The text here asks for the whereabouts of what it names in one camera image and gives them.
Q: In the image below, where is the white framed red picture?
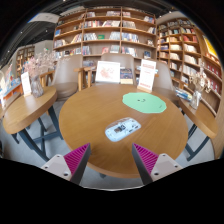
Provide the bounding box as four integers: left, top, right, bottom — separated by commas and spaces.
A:
94, 60, 121, 84

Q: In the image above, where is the stack of books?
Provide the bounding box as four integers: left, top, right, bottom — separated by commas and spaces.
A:
174, 87, 194, 102

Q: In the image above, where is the glass vase with pink flowers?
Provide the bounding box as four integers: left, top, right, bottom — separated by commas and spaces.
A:
22, 49, 56, 99

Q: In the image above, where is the wide wooden bookshelf unit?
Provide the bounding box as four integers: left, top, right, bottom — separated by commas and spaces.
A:
52, 5, 158, 68

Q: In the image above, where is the dark standing book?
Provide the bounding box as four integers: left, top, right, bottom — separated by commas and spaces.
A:
119, 67, 134, 85

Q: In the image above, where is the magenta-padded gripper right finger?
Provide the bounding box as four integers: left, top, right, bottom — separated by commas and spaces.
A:
131, 142, 184, 186

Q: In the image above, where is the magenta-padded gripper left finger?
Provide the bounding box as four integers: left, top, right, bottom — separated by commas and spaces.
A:
40, 142, 92, 186

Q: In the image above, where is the round wooden side table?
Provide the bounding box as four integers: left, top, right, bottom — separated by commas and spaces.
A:
178, 96, 219, 163
2, 85, 63, 163

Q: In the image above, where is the transparent computer mouse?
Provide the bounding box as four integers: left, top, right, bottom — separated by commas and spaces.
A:
104, 116, 142, 143

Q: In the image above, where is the small white table sign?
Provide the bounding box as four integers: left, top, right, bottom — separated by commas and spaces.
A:
20, 71, 33, 98

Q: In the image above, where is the green wavy-edged mouse pad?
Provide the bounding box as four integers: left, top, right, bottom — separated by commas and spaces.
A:
121, 92, 167, 115

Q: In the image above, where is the white sign on wooden base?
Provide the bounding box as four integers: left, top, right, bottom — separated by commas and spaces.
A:
136, 58, 157, 93

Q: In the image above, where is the small distant bookshelf unit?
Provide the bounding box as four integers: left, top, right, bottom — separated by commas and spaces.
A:
14, 44, 36, 78

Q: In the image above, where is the glass vase with pale flowers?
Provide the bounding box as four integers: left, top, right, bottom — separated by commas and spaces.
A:
189, 61, 212, 111

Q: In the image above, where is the beige wooden armchair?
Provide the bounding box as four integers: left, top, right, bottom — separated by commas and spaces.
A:
134, 61, 183, 105
39, 54, 84, 101
83, 53, 137, 88

